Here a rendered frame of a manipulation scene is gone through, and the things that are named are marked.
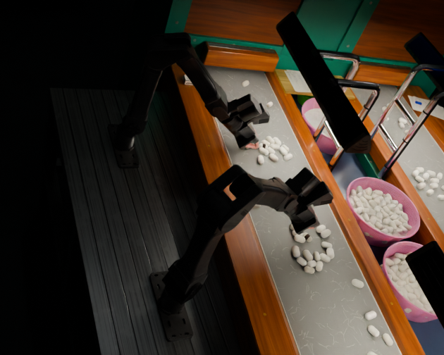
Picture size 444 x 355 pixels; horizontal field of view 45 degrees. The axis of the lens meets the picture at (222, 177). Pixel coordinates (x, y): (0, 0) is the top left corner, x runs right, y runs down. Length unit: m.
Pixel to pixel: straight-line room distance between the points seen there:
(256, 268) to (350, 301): 0.29
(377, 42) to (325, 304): 1.27
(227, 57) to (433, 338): 1.20
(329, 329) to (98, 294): 0.61
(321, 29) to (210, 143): 0.74
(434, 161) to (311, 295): 0.97
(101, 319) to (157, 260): 0.24
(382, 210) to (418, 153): 0.43
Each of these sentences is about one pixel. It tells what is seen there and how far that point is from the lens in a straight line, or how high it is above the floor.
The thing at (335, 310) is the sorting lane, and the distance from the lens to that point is 1.53.
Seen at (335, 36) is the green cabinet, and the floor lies 0.95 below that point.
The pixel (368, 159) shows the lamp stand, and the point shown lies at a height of 0.71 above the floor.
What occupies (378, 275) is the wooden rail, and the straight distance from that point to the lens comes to 1.65.
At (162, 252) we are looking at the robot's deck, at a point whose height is 0.67.
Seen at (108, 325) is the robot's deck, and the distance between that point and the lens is 1.38.
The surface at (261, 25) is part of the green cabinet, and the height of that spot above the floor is 0.95.
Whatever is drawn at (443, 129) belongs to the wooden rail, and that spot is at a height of 0.77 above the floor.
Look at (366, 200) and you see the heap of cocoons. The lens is 1.88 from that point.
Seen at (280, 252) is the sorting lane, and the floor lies 0.74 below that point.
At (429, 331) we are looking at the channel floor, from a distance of 1.76.
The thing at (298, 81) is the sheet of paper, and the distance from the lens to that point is 2.22.
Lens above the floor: 1.87
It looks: 42 degrees down
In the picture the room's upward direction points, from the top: 23 degrees clockwise
